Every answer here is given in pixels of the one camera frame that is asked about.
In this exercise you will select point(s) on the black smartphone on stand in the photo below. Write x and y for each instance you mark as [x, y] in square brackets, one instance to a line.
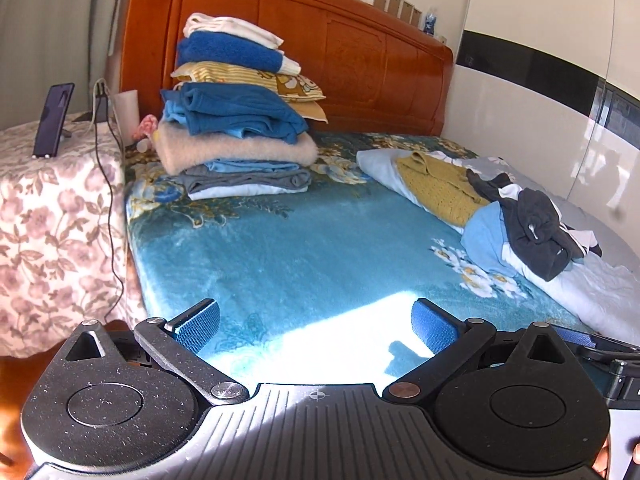
[50, 128]

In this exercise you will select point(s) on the light blue floral quilt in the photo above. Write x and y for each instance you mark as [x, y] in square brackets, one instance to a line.
[603, 296]

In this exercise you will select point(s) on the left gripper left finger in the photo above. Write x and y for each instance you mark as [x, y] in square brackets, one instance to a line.
[175, 344]

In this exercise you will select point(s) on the small blue bottle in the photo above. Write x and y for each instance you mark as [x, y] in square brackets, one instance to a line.
[430, 22]

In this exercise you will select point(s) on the yellow striped cartoon garment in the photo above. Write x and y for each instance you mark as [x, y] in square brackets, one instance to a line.
[300, 92]

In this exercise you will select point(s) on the grey curtain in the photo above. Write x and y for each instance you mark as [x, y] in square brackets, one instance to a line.
[48, 42]

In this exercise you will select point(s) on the orange wooden headboard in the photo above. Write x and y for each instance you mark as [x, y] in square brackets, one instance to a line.
[378, 73]

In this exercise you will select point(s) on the light blue garment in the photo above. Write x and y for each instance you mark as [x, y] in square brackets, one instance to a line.
[483, 238]

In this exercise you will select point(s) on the cream fluffy folded garment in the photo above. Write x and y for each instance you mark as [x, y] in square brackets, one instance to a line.
[178, 150]

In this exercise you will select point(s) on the dark grey hooded jacket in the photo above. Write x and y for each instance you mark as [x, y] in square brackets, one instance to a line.
[536, 233]

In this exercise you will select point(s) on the white and black wardrobe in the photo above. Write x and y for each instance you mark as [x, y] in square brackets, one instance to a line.
[552, 86]

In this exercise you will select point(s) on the floral covered bedside table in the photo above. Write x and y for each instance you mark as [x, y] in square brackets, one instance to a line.
[63, 241]

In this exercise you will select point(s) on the teal floral bed blanket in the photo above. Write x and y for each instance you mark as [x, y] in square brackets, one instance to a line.
[317, 286]

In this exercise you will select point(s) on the white folded garment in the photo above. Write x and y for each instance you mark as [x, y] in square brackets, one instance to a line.
[200, 22]

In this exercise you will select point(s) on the blue and white folded sweater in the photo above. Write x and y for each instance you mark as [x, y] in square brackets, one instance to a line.
[224, 48]

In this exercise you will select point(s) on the mustard knitted sweater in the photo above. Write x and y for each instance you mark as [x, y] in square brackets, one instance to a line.
[440, 187]

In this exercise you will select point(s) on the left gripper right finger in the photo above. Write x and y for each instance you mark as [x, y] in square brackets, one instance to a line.
[457, 346]

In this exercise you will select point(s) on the grey blue folded garments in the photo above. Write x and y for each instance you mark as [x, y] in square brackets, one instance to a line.
[242, 177]

